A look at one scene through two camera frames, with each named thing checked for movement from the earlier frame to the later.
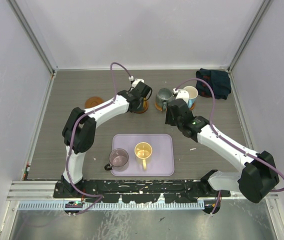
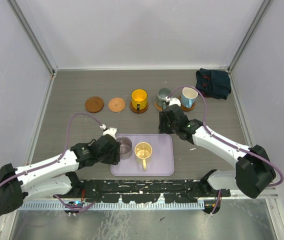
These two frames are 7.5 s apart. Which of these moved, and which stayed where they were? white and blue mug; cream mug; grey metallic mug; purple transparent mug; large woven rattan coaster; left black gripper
Moved: purple transparent mug; left black gripper
Stayed: white and blue mug; grey metallic mug; large woven rattan coaster; cream mug
